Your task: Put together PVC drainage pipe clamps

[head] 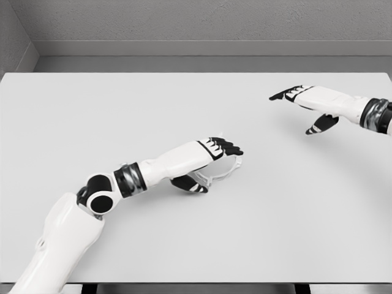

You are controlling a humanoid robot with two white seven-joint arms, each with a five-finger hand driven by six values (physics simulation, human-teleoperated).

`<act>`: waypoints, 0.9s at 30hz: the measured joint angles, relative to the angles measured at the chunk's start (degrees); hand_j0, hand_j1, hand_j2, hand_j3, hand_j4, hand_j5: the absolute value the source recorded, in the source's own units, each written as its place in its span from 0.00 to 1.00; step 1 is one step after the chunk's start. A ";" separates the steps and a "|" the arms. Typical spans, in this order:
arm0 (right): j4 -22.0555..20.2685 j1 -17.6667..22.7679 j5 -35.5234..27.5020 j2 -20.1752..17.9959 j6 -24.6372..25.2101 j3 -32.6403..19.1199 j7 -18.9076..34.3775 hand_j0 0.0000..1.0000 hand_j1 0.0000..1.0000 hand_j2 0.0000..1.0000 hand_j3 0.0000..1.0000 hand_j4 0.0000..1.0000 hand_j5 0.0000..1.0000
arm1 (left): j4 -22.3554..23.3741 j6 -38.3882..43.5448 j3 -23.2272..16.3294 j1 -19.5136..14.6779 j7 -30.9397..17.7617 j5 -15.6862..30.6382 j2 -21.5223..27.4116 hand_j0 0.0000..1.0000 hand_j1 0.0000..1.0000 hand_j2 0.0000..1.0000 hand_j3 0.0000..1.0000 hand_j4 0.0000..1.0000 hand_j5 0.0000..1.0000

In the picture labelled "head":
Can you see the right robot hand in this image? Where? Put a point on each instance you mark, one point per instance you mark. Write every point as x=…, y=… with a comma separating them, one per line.
x=318, y=98

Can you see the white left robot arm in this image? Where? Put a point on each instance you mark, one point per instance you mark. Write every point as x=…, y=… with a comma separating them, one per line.
x=70, y=220

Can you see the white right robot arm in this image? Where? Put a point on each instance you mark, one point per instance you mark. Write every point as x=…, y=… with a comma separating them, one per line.
x=352, y=107

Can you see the thin white pipe clamp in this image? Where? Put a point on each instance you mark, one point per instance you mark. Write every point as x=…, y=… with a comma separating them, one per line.
x=238, y=162

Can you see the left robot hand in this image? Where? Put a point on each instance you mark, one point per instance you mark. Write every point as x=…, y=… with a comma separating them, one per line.
x=199, y=154

